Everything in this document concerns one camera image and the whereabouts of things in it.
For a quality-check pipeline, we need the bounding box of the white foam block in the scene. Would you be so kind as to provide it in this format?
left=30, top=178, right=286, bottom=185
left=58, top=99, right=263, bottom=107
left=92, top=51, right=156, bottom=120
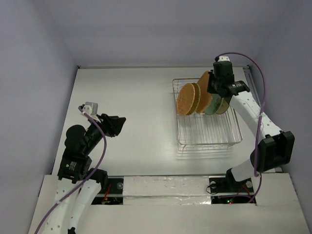
left=122, top=176, right=211, bottom=206

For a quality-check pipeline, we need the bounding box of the teal floral ceramic plate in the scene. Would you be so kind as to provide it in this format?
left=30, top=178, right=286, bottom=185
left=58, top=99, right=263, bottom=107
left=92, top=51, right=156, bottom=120
left=204, top=94, right=223, bottom=116

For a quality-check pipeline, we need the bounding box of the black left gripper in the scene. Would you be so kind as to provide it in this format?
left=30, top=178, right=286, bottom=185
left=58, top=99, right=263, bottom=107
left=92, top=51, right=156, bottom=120
left=83, top=112, right=125, bottom=153

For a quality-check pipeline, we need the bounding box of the large orange woven plate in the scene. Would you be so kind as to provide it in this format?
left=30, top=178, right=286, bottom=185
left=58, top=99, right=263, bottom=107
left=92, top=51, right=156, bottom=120
left=196, top=71, right=212, bottom=114

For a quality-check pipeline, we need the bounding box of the small orange woven plate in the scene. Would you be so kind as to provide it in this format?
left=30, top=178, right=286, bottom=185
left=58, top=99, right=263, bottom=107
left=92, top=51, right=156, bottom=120
left=176, top=83, right=195, bottom=116

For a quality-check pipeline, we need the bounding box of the aluminium rail right side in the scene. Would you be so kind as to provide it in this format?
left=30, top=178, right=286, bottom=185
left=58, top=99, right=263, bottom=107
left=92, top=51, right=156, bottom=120
left=243, top=66, right=261, bottom=109

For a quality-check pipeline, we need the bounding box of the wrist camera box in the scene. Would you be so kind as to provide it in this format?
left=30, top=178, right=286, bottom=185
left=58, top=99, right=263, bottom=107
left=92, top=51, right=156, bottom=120
left=214, top=56, right=230, bottom=62
left=82, top=102, right=98, bottom=116

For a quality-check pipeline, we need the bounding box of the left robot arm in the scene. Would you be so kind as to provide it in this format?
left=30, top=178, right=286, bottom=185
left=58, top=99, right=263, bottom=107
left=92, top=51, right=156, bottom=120
left=42, top=113, right=126, bottom=234

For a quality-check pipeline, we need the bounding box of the metal wire dish rack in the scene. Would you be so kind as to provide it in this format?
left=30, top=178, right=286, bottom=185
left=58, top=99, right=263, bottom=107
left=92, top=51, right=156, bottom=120
left=172, top=77, right=243, bottom=150

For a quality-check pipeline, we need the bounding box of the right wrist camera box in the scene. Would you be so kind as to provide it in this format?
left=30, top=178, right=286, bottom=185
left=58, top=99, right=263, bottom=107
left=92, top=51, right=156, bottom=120
left=214, top=56, right=230, bottom=62

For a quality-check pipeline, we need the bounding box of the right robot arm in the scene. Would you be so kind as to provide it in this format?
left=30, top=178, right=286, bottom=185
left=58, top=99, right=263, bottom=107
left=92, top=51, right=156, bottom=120
left=207, top=56, right=295, bottom=194

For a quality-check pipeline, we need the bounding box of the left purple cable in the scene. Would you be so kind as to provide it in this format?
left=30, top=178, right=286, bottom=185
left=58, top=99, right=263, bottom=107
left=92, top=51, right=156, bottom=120
left=33, top=104, right=107, bottom=234

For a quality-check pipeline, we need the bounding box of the green rimmed woven plate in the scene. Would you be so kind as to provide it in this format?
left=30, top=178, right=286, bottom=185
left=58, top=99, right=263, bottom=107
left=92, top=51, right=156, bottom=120
left=187, top=82, right=200, bottom=115

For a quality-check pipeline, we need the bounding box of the beige floral ceramic plate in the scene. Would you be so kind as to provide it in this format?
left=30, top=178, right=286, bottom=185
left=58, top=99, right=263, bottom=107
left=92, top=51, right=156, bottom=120
left=216, top=98, right=229, bottom=115

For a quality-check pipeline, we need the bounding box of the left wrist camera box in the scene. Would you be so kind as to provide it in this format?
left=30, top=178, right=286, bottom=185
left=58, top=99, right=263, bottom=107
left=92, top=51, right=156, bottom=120
left=82, top=102, right=98, bottom=116

